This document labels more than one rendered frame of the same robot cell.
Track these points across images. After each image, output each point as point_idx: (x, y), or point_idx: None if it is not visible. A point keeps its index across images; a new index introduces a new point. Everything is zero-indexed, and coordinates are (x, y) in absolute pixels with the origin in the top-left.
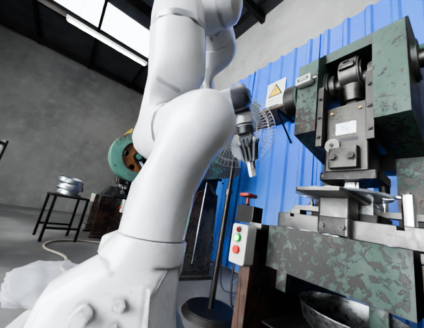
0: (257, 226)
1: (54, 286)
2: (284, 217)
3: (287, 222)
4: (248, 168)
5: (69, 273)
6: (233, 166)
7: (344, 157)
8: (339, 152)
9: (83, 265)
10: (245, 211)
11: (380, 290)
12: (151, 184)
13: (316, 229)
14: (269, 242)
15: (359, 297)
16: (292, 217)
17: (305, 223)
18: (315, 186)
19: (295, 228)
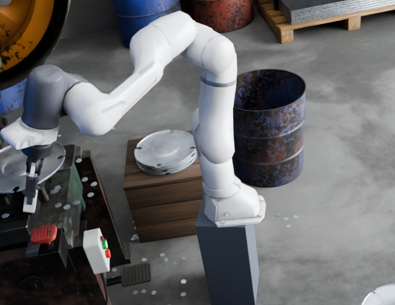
0: (73, 236)
1: (252, 189)
2: (30, 224)
3: (33, 225)
4: (32, 203)
5: (249, 189)
6: None
7: (2, 126)
8: None
9: (245, 187)
10: (63, 244)
11: (79, 187)
12: None
13: (39, 203)
14: None
15: (80, 201)
16: (31, 215)
17: (36, 208)
18: (73, 155)
19: (68, 204)
